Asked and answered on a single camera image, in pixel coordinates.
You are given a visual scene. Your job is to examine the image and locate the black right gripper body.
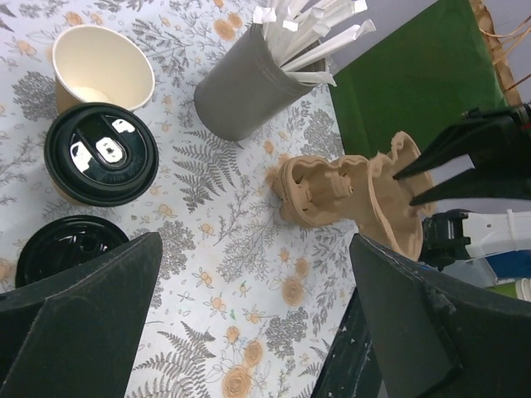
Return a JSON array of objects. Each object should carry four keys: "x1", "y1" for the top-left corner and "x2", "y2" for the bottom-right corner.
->
[{"x1": 460, "y1": 103, "x2": 531, "y2": 200}]

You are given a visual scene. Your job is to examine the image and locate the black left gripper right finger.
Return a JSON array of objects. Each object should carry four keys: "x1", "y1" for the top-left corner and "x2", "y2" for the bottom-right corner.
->
[{"x1": 350, "y1": 234, "x2": 530, "y2": 397}]

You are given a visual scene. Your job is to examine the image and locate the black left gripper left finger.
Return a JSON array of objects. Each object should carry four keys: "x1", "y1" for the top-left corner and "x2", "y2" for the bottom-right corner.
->
[{"x1": 1, "y1": 232, "x2": 163, "y2": 397}]

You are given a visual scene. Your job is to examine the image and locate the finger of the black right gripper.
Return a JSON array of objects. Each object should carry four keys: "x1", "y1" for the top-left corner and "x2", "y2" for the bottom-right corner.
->
[
  {"x1": 410, "y1": 167, "x2": 530, "y2": 206},
  {"x1": 393, "y1": 114, "x2": 519, "y2": 180}
]

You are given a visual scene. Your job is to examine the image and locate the dark green paper bag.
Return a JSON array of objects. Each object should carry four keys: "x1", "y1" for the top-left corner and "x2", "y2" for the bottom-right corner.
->
[{"x1": 331, "y1": 1, "x2": 507, "y2": 157}]

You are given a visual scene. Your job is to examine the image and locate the brown paper coffee cup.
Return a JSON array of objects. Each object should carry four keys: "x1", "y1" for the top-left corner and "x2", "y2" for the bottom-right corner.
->
[{"x1": 51, "y1": 176, "x2": 97, "y2": 206}]

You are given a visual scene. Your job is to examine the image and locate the black coffee cup lid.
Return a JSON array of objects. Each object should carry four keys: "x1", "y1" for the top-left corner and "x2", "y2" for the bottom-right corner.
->
[{"x1": 44, "y1": 103, "x2": 159, "y2": 207}]

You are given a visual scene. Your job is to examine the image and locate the brown cardboard cup carrier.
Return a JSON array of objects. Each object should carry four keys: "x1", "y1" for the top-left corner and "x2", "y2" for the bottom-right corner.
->
[{"x1": 271, "y1": 155, "x2": 375, "y2": 228}]

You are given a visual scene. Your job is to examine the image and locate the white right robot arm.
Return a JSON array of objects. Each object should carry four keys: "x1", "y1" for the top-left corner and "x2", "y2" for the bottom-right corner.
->
[{"x1": 394, "y1": 104, "x2": 530, "y2": 269}]

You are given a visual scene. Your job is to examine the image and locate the brown paper bag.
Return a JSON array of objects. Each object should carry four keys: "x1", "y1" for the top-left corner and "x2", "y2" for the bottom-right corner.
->
[{"x1": 470, "y1": 0, "x2": 530, "y2": 105}]

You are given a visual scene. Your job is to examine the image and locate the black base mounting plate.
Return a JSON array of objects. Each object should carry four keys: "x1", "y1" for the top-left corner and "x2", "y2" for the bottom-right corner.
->
[{"x1": 311, "y1": 291, "x2": 382, "y2": 398}]

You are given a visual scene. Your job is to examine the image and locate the black lid stack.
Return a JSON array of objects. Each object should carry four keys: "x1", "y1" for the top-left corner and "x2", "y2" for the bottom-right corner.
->
[{"x1": 15, "y1": 215, "x2": 129, "y2": 288}]

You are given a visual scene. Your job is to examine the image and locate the floral patterned table mat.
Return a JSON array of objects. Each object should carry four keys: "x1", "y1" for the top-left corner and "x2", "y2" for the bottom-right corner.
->
[{"x1": 1, "y1": 1, "x2": 355, "y2": 397}]

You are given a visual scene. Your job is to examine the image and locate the grey straw holder cup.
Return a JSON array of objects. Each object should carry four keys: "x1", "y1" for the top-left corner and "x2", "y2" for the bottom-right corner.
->
[{"x1": 193, "y1": 23, "x2": 316, "y2": 141}]

